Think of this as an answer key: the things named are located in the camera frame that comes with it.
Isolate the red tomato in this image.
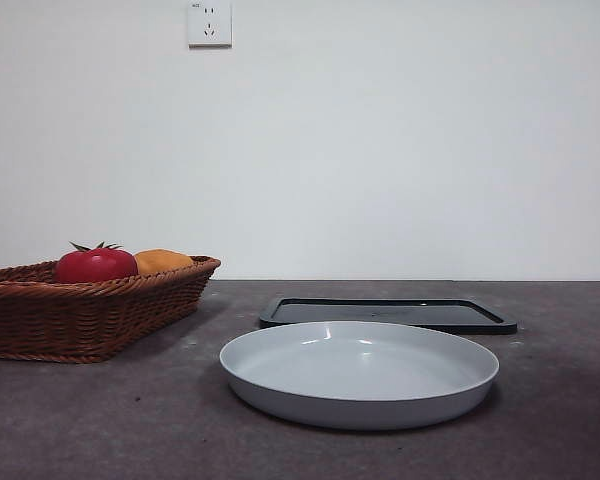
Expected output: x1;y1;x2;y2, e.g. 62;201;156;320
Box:
54;241;140;284

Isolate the grey round plate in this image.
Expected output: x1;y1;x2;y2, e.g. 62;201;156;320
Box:
218;320;500;432

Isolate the black rectangular tray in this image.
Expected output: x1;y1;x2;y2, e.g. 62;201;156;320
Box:
258;297;519;336

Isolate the brown wicker basket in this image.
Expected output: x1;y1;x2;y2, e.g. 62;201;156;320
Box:
0;254;222;364

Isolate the white wall socket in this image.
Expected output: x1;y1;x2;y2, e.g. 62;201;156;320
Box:
188;0;233;50

